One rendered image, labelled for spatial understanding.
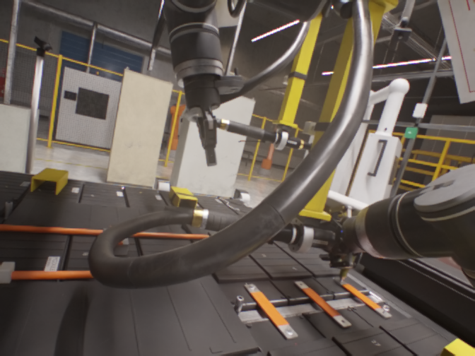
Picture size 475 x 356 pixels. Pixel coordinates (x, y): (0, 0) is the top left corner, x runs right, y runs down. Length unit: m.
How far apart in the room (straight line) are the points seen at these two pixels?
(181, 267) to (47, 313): 0.27
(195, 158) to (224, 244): 4.72
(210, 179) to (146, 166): 1.23
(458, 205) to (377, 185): 2.96
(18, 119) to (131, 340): 4.31
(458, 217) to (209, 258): 0.31
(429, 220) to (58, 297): 0.54
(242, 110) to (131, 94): 2.01
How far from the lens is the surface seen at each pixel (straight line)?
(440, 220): 0.42
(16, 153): 4.66
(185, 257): 0.22
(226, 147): 5.13
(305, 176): 0.24
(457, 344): 0.69
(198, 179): 5.03
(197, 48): 0.58
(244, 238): 0.21
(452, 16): 0.71
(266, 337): 0.50
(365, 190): 3.37
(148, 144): 4.77
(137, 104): 4.71
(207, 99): 0.56
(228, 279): 0.59
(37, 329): 0.43
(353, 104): 0.32
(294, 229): 0.64
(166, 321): 0.44
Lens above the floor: 1.30
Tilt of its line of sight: 10 degrees down
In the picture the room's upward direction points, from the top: 14 degrees clockwise
